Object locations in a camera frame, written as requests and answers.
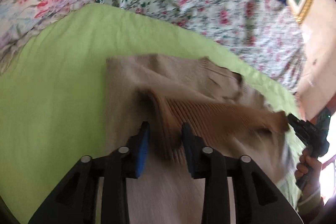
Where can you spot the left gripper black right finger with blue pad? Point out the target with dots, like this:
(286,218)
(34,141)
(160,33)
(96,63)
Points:
(236,190)

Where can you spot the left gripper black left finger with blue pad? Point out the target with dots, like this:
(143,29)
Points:
(74,199)

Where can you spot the beige knit sweater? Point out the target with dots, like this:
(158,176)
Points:
(230,116)

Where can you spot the light green bed sheet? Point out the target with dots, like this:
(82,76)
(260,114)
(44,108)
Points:
(53,94)

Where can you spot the person's right hand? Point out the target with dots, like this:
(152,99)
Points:
(310,167)

